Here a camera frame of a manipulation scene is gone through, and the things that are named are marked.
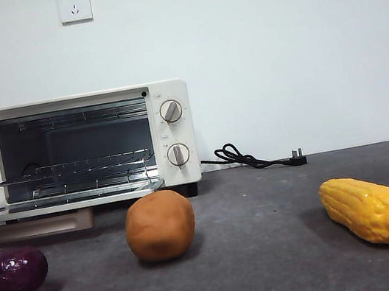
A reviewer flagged white toaster oven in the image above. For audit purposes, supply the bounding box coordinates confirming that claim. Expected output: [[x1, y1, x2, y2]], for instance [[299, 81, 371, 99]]
[[0, 75, 206, 230]]

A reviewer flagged purple eggplant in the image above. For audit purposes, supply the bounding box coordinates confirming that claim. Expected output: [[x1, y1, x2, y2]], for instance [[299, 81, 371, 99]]
[[0, 242, 54, 291]]

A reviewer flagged yellow corn cob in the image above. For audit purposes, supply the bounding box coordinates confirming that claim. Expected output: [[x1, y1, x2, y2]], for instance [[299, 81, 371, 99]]
[[315, 168, 389, 256]]

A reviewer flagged black power cord with plug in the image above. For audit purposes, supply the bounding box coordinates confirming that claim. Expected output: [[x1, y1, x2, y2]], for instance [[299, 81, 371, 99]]
[[197, 130, 309, 182]]

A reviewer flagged oven door with beige handle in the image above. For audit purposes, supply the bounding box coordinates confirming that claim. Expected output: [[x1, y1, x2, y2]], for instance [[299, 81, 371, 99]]
[[0, 178, 172, 245]]

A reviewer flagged beige oven knob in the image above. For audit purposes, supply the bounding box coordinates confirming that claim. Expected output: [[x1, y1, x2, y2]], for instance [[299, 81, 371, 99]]
[[157, 97, 186, 125], [164, 141, 194, 172]]

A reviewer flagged white wall socket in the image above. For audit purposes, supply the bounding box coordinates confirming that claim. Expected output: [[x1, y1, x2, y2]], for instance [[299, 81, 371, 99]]
[[57, 0, 94, 26]]

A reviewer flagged metal wire oven rack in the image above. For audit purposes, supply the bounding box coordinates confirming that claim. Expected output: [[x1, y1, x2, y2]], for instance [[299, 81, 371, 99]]
[[0, 145, 160, 207]]

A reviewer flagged brown potato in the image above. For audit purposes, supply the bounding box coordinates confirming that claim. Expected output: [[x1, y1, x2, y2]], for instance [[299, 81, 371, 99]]
[[119, 185, 202, 267]]

